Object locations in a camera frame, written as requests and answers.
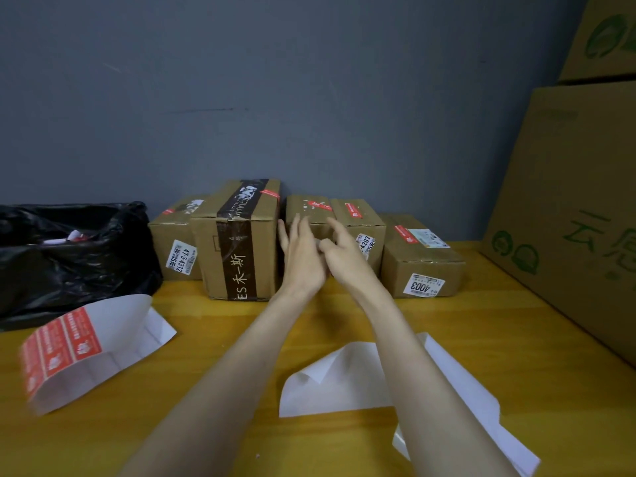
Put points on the black plastic trash bag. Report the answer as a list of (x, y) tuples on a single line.
[(74, 288)]

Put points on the white printed price label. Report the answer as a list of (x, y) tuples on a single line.
[(366, 245), (181, 257)]

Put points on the red sticker label strip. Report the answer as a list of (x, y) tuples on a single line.
[(114, 322)]

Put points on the large green printed carton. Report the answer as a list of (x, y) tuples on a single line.
[(561, 193), (596, 39)]

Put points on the long brown cardboard box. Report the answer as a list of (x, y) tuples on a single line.
[(397, 268)]

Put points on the person's left forearm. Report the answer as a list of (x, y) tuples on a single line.
[(223, 397)]

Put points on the white end label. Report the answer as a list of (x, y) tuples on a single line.
[(424, 286)]

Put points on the person's right hand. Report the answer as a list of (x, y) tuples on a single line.
[(353, 265)]

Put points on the white backing paper strip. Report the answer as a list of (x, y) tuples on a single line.
[(338, 382)]

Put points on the person's left hand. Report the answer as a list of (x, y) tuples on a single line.
[(303, 263)]

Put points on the white barcode label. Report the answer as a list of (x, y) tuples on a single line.
[(428, 238)]

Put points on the small brown cardboard box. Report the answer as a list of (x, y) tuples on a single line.
[(372, 221), (169, 228), (298, 206)]

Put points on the person's right forearm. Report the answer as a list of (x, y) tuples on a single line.
[(427, 392)]

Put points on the box with black tape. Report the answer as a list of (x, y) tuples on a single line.
[(206, 253)]

